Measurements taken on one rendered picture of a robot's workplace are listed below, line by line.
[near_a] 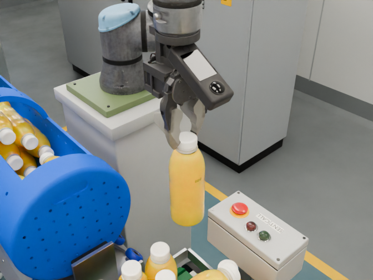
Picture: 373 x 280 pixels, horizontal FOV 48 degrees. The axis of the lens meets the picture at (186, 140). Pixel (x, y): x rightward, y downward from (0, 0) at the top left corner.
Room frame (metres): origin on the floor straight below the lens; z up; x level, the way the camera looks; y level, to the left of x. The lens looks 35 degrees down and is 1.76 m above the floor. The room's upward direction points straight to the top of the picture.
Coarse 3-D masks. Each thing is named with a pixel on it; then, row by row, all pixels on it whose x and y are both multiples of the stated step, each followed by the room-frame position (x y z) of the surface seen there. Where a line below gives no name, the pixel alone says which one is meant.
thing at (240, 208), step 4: (236, 204) 0.69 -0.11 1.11; (240, 204) 0.69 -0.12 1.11; (244, 204) 0.69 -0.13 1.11; (232, 208) 0.68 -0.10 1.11; (236, 208) 0.68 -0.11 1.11; (240, 208) 0.68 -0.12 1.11; (244, 208) 0.68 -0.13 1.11; (236, 212) 0.67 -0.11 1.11; (240, 212) 0.67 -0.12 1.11; (244, 212) 0.67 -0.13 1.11
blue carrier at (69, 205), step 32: (0, 96) 0.97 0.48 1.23; (0, 160) 0.72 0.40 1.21; (64, 160) 0.69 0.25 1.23; (96, 160) 0.73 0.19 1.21; (0, 192) 0.65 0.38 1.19; (32, 192) 0.61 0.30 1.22; (64, 192) 0.64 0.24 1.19; (96, 192) 0.68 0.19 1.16; (128, 192) 0.73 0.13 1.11; (0, 224) 0.60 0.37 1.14; (32, 224) 0.59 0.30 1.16; (64, 224) 0.63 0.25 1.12; (96, 224) 0.67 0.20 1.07; (32, 256) 0.57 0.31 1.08; (64, 256) 0.62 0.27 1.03
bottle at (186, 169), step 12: (180, 156) 0.61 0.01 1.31; (192, 156) 0.61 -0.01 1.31; (180, 168) 0.60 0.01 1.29; (192, 168) 0.60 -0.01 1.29; (204, 168) 0.62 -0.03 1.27; (180, 180) 0.59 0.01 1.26; (192, 180) 0.59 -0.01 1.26; (204, 180) 0.62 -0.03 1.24; (180, 192) 0.59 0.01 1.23; (192, 192) 0.59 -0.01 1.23; (204, 192) 0.62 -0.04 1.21; (180, 204) 0.59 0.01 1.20; (192, 204) 0.59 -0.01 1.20; (180, 216) 0.59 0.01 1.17; (192, 216) 0.59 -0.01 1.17
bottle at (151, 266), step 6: (150, 258) 0.57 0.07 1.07; (168, 258) 0.57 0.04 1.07; (150, 264) 0.57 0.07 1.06; (156, 264) 0.56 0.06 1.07; (162, 264) 0.56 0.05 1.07; (168, 264) 0.56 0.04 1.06; (174, 264) 0.57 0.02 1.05; (150, 270) 0.56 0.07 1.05; (156, 270) 0.55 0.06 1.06; (174, 270) 0.57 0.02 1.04; (150, 276) 0.55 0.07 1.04
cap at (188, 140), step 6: (180, 132) 0.64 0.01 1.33; (186, 132) 0.64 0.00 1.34; (192, 132) 0.64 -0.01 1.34; (180, 138) 0.62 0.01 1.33; (186, 138) 0.62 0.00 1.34; (192, 138) 0.62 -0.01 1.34; (180, 144) 0.61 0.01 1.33; (186, 144) 0.61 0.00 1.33; (192, 144) 0.61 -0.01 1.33; (186, 150) 0.61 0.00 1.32
